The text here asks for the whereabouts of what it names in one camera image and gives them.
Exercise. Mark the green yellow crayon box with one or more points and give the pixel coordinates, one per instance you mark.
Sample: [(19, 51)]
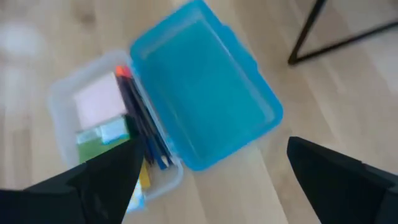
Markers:
[(96, 146)]

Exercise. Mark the pink sticky note pad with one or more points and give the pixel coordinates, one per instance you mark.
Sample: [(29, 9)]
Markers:
[(99, 99)]

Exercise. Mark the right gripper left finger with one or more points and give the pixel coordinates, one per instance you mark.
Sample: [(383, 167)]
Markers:
[(102, 183)]

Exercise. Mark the dark pencil pink eraser cap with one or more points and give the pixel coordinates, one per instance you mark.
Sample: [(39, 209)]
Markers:
[(155, 146)]

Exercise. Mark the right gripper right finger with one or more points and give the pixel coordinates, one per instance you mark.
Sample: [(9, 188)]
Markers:
[(329, 180)]

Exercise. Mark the dark pencil orange eraser cap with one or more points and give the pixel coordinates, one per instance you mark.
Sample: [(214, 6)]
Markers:
[(133, 105)]

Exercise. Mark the clear pencil box blue lid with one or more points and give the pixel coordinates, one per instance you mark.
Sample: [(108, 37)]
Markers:
[(202, 93)]

